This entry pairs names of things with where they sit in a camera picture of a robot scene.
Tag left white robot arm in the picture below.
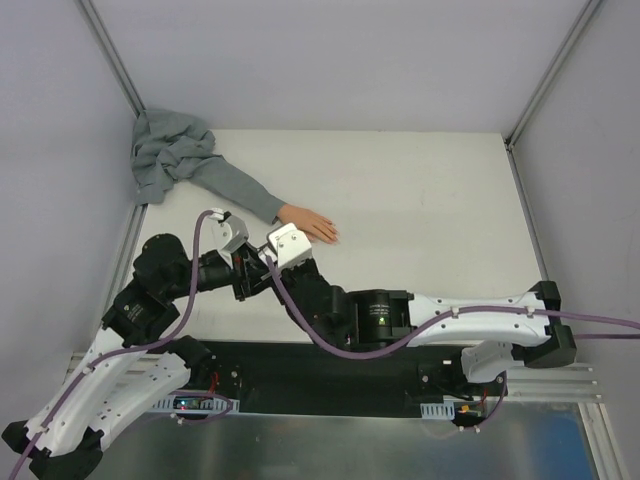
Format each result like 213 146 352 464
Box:
2 234 278 479

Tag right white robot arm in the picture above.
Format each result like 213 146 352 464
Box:
267 259 577 395

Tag mannequin hand with nails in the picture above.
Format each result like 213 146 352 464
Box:
276 204 339 244

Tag grey shirt with sleeve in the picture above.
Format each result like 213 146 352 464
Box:
131 109 285 224

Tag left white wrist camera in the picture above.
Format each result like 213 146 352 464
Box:
210 208 249 267

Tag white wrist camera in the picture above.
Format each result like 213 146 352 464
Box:
210 208 249 267
266 223 313 270

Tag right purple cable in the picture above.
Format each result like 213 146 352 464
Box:
265 254 640 360

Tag purple cable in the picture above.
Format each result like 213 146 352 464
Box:
265 254 640 360
9 207 226 480

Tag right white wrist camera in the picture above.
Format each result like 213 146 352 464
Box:
266 223 313 270

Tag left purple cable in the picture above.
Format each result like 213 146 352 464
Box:
9 207 226 480

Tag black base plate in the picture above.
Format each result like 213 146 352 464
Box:
156 340 503 418

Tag left white cable duct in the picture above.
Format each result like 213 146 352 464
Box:
151 395 239 415

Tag white cable duct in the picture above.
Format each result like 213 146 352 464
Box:
420 400 456 421
151 395 239 415

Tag right white cable duct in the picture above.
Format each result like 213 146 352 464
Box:
420 400 456 421

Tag left aluminium frame post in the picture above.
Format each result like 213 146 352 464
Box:
75 0 145 117

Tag aluminium frame post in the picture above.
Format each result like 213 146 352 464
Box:
504 0 606 152
75 0 145 117

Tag right aluminium frame post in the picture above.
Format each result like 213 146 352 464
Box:
504 0 606 152

